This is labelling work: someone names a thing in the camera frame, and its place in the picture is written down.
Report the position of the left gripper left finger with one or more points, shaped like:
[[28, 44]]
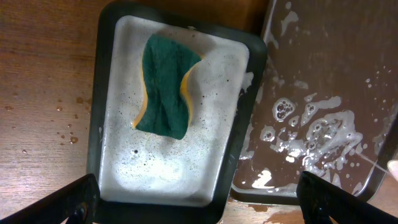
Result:
[[74, 203]]

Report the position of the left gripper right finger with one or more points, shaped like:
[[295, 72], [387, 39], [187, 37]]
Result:
[[323, 202]]

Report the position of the white plate top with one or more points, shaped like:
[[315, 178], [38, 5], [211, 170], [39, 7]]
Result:
[[392, 166]]

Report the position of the green yellow sponge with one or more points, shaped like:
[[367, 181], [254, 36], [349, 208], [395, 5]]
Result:
[[165, 72]]

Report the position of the small soapy metal tray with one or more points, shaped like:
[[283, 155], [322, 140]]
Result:
[[147, 178]]

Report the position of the large brown tray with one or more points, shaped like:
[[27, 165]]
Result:
[[327, 102]]

